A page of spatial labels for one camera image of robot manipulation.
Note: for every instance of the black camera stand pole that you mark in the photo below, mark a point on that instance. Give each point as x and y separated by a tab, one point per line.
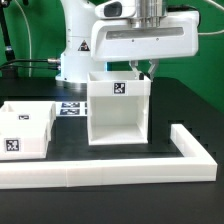
8	71

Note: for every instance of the white drawer cabinet frame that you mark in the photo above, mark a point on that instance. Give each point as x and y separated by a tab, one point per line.
117	108

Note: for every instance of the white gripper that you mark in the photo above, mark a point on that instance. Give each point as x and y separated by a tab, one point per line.
116	40

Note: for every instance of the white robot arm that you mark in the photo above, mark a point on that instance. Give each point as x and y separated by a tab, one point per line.
76	60

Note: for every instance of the white drawer box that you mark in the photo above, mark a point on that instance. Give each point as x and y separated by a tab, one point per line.
24	140
29	110

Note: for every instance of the white front drawer box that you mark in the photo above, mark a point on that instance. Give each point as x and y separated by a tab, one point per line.
24	140

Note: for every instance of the white marker tag sheet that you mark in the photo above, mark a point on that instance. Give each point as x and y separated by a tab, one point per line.
71	109

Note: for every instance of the white L-shaped border fence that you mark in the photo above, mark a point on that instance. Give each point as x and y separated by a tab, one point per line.
194	165

